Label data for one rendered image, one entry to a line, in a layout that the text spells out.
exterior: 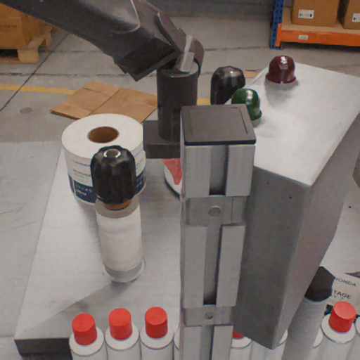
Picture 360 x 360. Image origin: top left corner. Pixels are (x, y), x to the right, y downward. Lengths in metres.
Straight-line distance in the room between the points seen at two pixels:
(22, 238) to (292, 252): 0.94
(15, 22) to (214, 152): 3.75
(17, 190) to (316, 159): 1.12
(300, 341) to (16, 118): 2.98
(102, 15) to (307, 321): 0.39
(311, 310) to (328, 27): 3.97
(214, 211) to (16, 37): 3.79
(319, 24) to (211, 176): 4.09
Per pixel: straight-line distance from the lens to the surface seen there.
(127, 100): 3.43
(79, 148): 1.14
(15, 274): 1.15
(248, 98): 0.35
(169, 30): 0.63
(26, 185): 1.38
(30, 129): 3.24
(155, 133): 0.70
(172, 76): 0.63
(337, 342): 0.77
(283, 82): 0.41
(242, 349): 0.74
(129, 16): 0.58
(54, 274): 1.05
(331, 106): 0.39
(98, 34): 0.56
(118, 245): 0.93
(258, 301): 0.40
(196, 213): 0.33
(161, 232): 1.11
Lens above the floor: 1.66
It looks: 38 degrees down
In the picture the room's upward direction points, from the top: straight up
